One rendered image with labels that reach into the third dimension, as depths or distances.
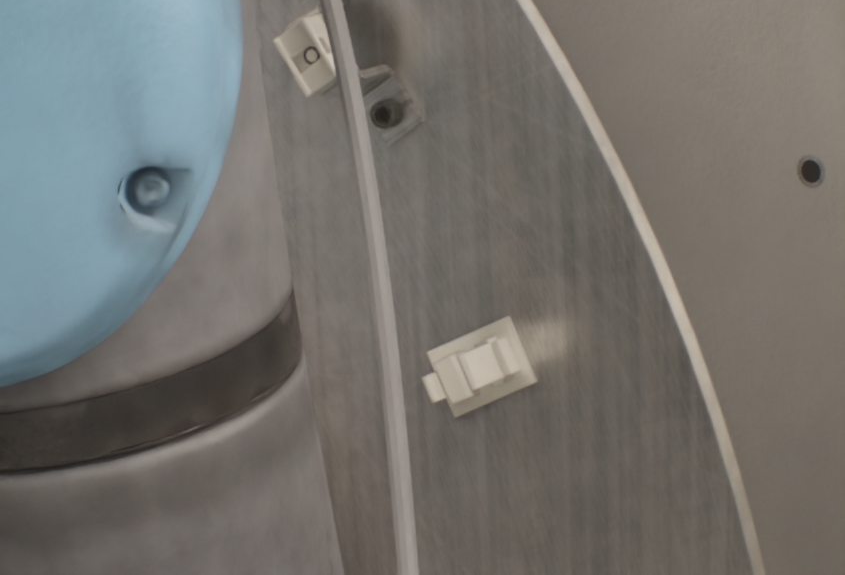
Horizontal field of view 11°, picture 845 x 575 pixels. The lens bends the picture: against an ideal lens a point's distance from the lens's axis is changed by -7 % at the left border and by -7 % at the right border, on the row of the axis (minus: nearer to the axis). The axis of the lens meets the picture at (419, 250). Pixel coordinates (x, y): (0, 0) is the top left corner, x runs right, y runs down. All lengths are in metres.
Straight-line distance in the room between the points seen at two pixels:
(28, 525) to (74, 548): 0.01
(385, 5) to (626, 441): 0.11
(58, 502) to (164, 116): 0.07
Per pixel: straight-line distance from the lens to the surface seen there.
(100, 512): 0.71
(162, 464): 0.71
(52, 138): 0.68
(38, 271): 0.68
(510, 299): 1.04
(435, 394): 1.04
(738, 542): 1.03
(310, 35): 1.03
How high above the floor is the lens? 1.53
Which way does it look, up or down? 9 degrees down
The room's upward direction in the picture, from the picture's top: 3 degrees counter-clockwise
